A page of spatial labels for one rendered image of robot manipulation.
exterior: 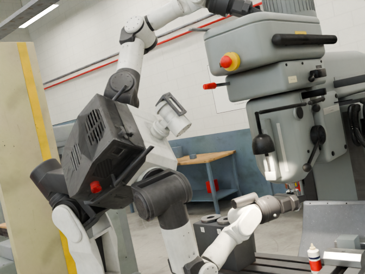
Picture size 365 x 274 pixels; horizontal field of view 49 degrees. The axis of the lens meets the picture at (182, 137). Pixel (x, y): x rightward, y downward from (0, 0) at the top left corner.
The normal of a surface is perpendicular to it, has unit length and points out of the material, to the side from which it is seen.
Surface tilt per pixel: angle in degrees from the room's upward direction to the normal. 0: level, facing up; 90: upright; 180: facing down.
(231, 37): 90
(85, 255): 115
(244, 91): 90
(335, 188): 90
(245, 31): 90
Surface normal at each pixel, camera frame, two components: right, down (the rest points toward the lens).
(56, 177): -0.39, 0.13
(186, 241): 0.62, 0.06
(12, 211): 0.73, -0.11
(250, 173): -0.66, 0.18
